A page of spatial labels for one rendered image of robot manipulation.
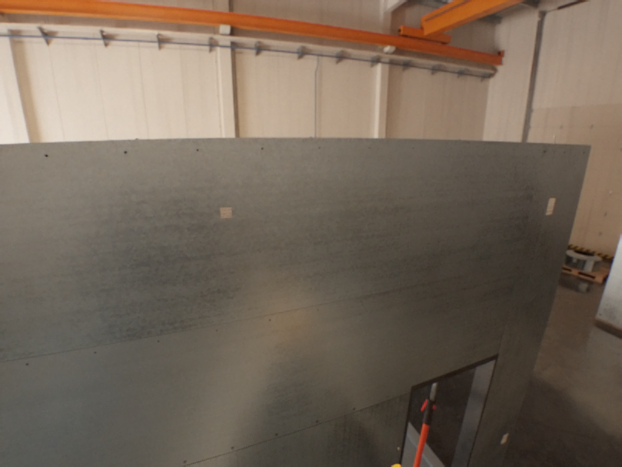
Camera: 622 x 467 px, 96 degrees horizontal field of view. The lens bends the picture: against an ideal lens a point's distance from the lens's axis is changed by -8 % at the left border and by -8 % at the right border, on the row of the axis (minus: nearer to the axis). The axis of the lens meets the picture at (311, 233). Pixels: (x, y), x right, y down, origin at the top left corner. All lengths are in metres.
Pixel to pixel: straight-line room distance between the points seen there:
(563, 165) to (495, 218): 0.48
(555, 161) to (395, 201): 0.89
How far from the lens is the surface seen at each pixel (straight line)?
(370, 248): 1.07
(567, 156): 1.81
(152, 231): 0.89
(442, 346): 1.57
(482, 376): 2.08
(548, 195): 1.75
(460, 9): 10.86
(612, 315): 7.67
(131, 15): 9.39
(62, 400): 1.19
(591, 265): 10.12
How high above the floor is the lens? 3.19
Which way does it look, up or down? 17 degrees down
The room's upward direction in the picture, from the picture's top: straight up
